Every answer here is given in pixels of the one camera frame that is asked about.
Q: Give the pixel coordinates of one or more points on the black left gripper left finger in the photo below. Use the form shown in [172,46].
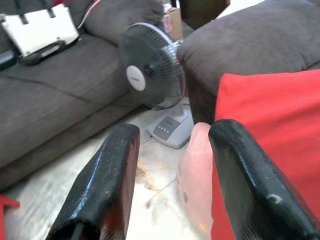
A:
[100,187]

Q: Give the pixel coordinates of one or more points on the red plastic object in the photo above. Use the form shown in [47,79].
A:
[3,207]

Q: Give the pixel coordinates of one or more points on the cardboard box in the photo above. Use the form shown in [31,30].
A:
[175,22]

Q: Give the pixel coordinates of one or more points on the dark wooden furniture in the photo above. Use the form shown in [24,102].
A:
[200,12]

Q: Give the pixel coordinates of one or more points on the red pillow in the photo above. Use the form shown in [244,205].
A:
[275,112]

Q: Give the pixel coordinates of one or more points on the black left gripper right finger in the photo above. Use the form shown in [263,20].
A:
[255,187]

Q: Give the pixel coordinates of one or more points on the pink cat face cushion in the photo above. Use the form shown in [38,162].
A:
[195,160]

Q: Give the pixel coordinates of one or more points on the dark grey fabric sofa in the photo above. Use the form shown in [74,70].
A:
[250,37]
[62,105]

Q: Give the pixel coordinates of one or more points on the grey table fan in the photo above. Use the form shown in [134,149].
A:
[152,65]

